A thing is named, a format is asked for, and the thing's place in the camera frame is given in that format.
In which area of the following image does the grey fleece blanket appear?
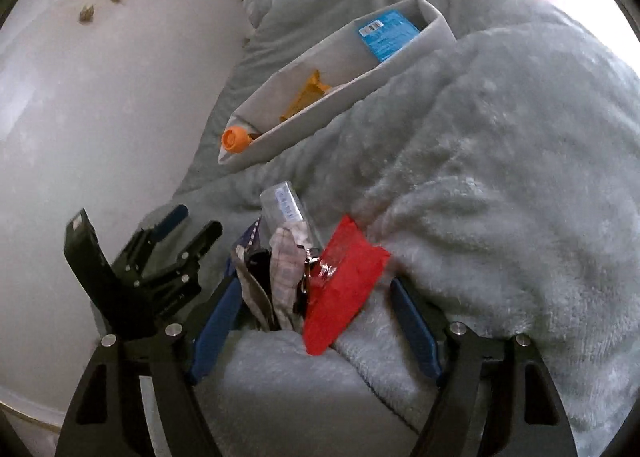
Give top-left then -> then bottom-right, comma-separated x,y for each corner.
149,0 -> 639,456

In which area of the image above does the orange snack packet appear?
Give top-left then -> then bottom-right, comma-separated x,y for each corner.
280,69 -> 332,122

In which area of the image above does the navy blue snack bag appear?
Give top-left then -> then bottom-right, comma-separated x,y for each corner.
224,217 -> 262,277

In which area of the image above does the clear bottle orange cap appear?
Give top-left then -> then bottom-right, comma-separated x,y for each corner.
221,126 -> 260,154

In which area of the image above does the grey fabric organizer bin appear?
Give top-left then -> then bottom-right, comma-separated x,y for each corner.
218,0 -> 456,171

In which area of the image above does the plaid cloth pouch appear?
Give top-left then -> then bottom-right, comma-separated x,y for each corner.
235,225 -> 316,333

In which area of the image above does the blue cartoon box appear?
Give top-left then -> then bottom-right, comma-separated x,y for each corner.
357,9 -> 420,62

